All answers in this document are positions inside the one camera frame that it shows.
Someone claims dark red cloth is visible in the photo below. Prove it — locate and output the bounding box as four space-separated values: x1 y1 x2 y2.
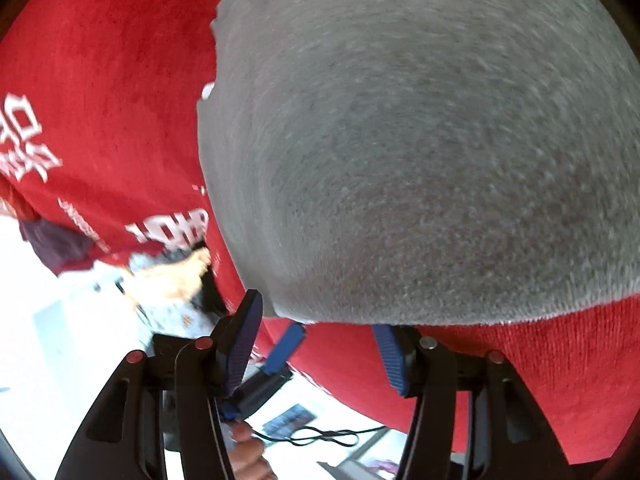
19 217 97 277

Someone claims dark blue packet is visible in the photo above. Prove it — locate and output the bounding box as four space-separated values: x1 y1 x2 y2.
262 404 318 436

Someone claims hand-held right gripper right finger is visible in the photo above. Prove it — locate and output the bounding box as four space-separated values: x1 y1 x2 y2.
371 324 572 480

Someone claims person's left hand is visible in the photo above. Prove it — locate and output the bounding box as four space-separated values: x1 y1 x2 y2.
227 420 279 480

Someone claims black cable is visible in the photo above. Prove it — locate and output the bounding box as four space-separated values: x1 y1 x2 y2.
250 425 388 448

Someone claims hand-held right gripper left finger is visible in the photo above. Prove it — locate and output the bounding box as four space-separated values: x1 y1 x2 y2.
54 290 264 480

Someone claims grey knit sweater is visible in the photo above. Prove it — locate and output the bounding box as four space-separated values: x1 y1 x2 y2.
197 0 640 327

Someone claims red printed blanket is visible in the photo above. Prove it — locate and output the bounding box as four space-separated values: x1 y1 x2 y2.
0 0 640 467

